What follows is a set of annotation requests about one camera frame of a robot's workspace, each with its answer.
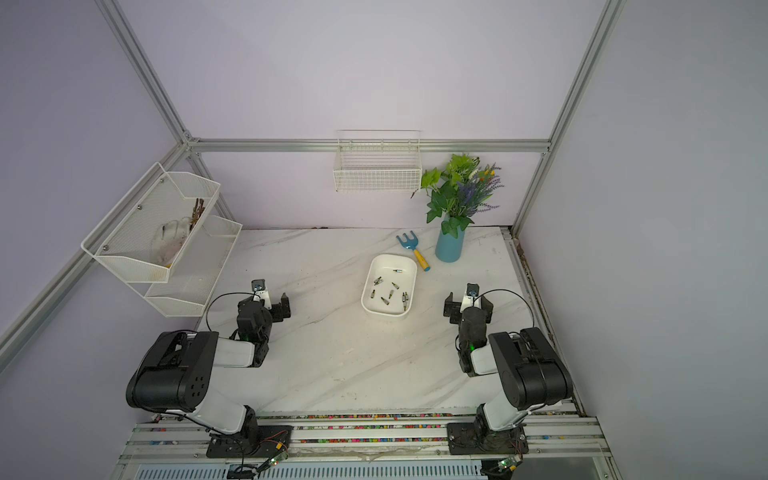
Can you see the aluminium frame corner post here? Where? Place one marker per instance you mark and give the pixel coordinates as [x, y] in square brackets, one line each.
[606, 23]

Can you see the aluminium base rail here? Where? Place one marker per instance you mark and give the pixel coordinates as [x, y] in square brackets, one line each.
[408, 436]

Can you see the artificial green plant bouquet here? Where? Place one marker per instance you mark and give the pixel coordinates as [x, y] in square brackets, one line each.
[458, 191]

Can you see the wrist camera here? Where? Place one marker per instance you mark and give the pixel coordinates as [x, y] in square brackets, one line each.
[260, 293]
[470, 297]

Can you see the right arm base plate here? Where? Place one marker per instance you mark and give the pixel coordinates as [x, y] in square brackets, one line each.
[473, 438]

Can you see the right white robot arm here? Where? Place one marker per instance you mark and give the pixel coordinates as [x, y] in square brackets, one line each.
[531, 373]

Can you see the brown dried twigs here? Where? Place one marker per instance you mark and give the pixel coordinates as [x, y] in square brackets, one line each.
[197, 212]

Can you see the teal cylindrical vase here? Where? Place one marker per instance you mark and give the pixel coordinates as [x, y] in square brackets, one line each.
[450, 241]

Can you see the white plastic storage box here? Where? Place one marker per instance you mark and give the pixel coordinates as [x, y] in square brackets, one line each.
[392, 268]

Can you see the white wire wall basket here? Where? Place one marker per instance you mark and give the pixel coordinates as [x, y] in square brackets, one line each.
[378, 160]

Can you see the teal yellow toy rake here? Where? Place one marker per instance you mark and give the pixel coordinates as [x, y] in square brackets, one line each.
[410, 242]

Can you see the lower white mesh shelf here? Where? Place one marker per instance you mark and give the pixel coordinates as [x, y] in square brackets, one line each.
[193, 280]

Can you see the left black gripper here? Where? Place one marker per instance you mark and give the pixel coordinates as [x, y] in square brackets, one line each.
[276, 309]

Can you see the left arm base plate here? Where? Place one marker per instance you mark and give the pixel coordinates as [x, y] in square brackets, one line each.
[262, 442]

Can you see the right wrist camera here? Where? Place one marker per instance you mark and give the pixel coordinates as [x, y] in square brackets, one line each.
[470, 297]

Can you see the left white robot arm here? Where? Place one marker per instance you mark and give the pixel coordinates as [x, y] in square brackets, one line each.
[174, 376]

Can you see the upper white mesh shelf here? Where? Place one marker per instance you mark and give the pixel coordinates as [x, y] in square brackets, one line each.
[121, 241]

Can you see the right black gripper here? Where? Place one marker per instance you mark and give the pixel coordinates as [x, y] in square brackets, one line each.
[454, 308]

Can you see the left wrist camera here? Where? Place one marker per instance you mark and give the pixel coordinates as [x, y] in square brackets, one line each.
[260, 293]

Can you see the white mesh shelf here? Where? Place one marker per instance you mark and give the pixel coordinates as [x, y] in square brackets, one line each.
[193, 280]
[121, 241]

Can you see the clear plastic bag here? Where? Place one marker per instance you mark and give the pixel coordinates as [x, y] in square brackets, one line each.
[168, 240]

